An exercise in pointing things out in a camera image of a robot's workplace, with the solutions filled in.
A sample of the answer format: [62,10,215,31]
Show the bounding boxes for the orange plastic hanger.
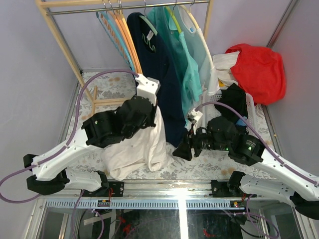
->
[115,11,145,77]
[107,11,142,75]

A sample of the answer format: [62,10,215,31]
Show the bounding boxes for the floral table cloth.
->
[63,73,275,180]

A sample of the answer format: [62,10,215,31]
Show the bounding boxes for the light blue hanging shirt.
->
[173,5,220,96]

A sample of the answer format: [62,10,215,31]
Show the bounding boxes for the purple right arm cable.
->
[195,101,319,186]

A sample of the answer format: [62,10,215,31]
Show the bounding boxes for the navy blue hanging shirt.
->
[127,12,186,147]

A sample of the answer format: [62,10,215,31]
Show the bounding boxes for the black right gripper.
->
[171,122,229,161]

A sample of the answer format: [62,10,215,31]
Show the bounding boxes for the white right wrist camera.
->
[185,108,203,132]

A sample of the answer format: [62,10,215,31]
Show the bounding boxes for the wooden clothes rack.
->
[35,0,214,115]

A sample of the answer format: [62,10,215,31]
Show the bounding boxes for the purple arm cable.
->
[195,101,319,186]
[0,69,140,205]

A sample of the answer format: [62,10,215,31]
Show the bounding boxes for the cream white hanger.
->
[175,5,213,81]

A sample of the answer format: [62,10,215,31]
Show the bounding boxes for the red cloth pile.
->
[225,43,287,106]

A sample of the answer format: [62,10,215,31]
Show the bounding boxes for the aluminium mounting rail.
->
[39,180,243,200]

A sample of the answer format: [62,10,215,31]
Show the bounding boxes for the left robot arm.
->
[23,96,157,197]

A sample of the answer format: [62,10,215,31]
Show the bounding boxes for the mint green hanger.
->
[139,14,158,35]

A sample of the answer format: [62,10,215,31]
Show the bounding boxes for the teal hanging shirt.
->
[147,6,203,115]

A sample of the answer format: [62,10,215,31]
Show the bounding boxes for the blue plastic hanger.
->
[96,11,135,71]

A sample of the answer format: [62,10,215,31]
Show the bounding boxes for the white t shirt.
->
[102,108,173,181]

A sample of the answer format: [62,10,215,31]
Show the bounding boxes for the white crumpled cloth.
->
[213,51,240,87]

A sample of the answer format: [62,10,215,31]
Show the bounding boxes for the yellow green hanger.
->
[165,6,182,34]

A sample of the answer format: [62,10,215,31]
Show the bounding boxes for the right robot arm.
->
[173,117,319,220]

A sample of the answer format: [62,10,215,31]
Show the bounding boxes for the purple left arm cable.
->
[0,69,140,205]

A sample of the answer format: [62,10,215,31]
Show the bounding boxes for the white laundry basket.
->
[200,90,258,131]

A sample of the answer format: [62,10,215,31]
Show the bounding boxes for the black clothes in basket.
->
[215,83,248,124]

